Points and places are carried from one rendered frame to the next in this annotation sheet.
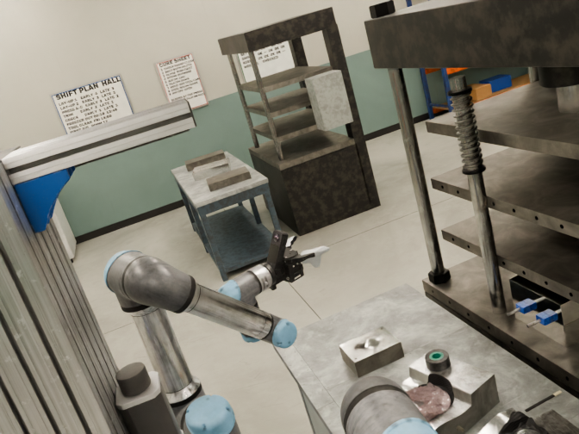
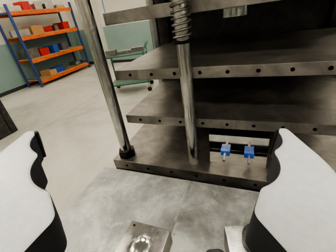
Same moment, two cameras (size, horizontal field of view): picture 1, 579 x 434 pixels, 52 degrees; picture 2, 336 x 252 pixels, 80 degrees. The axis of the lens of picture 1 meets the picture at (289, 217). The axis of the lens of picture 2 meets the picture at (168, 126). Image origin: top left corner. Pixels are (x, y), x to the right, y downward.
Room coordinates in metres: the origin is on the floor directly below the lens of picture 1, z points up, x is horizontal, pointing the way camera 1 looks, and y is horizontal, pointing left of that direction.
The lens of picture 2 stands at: (1.63, 0.03, 1.51)
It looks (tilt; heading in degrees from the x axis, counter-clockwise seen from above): 30 degrees down; 308
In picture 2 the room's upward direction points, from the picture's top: 9 degrees counter-clockwise
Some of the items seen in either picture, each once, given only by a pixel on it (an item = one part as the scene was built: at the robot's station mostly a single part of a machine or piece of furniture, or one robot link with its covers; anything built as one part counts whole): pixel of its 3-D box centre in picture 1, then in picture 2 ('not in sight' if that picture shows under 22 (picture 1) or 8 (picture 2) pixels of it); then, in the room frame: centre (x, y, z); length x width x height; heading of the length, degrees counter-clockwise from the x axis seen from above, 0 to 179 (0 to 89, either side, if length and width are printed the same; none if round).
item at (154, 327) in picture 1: (162, 346); not in sight; (1.39, 0.41, 1.41); 0.15 x 0.12 x 0.55; 35
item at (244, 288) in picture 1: (239, 292); not in sight; (1.54, 0.20, 1.43); 0.11 x 0.08 x 0.09; 125
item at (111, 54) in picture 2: not in sight; (129, 68); (5.01, -3.24, 0.50); 0.98 x 0.55 x 1.01; 33
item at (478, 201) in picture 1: (487, 241); (189, 109); (2.07, -0.71, 1.10); 0.05 x 0.05 x 1.30
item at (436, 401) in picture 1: (412, 406); not in sight; (1.52, -0.20, 0.90); 0.26 x 0.18 x 0.08; 121
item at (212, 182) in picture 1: (223, 204); not in sight; (6.05, 0.64, 0.44); 1.90 x 0.70 x 0.89; 13
